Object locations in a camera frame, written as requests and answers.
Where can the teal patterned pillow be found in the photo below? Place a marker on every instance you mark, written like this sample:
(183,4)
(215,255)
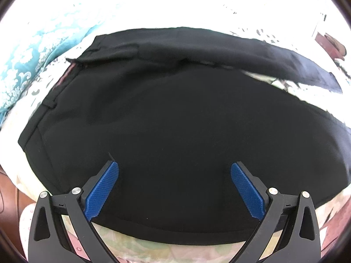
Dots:
(27,52)

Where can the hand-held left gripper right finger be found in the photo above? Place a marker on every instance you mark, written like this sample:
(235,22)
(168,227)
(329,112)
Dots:
(248,191)

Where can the person's pink dotted garment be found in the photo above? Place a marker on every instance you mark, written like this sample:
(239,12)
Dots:
(26,224)

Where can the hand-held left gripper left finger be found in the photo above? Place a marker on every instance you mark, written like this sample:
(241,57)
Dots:
(102,189)

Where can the black pants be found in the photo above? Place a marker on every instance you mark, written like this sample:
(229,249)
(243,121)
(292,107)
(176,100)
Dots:
(175,120)

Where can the floral leaf print bedspread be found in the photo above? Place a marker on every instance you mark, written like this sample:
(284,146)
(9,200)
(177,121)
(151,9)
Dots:
(192,5)

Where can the wooden cabinet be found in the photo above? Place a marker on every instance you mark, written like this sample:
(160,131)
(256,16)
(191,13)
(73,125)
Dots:
(325,42)

